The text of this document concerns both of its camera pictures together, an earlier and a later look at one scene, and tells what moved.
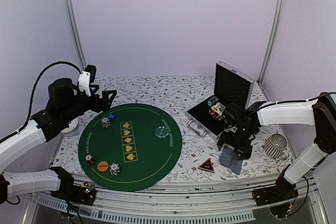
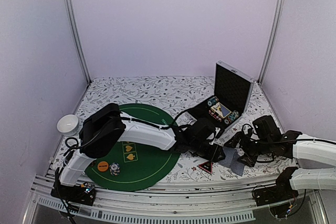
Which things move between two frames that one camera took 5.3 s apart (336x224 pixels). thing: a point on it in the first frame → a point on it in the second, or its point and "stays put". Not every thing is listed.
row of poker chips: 212,100 stays put
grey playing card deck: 230,159 stays put
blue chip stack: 114,169 stays put
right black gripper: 245,151 → 251,160
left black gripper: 98,107 → 214,156
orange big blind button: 103,166 stays put
